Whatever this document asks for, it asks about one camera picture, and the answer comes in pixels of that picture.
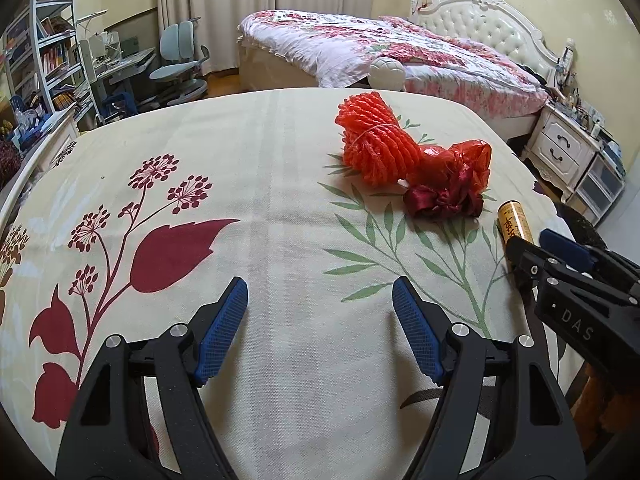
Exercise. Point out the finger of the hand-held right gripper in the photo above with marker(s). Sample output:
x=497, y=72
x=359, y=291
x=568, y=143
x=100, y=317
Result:
x=565, y=247
x=525, y=260

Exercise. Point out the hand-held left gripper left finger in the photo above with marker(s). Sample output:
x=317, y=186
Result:
x=222, y=330

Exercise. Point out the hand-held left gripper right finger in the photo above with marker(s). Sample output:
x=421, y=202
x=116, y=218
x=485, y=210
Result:
x=417, y=330

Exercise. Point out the black lined bin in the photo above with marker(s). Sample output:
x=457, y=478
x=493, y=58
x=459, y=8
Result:
x=585, y=225

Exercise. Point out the gold cylindrical tube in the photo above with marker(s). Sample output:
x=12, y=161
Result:
x=515, y=222

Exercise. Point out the person's right hand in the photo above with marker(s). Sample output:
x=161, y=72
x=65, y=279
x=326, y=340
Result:
x=595, y=395

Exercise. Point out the plastic drawer unit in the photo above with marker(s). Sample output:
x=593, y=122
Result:
x=600, y=185

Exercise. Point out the dark red ribbon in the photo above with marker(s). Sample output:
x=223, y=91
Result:
x=440, y=205

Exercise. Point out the white carved nightstand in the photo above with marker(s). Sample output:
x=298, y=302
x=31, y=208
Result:
x=555, y=145

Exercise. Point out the crumpled orange plastic bag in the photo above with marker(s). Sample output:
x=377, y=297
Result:
x=450, y=160

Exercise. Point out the clutter of small bottles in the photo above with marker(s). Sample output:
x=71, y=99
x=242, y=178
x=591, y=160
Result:
x=585, y=110

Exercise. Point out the floral printed sheet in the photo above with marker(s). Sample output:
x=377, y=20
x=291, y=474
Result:
x=250, y=185

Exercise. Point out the dark cloth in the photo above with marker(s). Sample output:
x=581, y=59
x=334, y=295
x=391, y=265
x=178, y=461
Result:
x=537, y=74

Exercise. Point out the orange foam fruit net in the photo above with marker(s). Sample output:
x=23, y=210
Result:
x=375, y=145

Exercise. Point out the white tufted bed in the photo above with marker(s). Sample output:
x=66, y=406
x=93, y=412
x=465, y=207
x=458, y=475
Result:
x=490, y=30

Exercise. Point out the white ball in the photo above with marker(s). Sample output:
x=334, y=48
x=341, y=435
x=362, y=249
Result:
x=387, y=74

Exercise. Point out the blue storage crate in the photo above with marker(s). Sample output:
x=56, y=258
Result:
x=120, y=106

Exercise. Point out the white carved cabinet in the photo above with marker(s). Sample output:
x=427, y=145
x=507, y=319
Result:
x=57, y=145

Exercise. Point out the grey study desk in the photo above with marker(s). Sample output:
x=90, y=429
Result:
x=125, y=62

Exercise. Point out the blue-grey desk chair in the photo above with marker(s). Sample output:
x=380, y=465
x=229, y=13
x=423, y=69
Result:
x=175, y=42

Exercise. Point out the pink floral quilt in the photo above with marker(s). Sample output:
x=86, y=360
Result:
x=325, y=40

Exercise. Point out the white bookshelf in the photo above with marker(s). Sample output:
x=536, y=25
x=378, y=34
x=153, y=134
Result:
x=50, y=50

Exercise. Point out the cream curtain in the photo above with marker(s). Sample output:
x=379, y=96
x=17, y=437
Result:
x=225, y=0

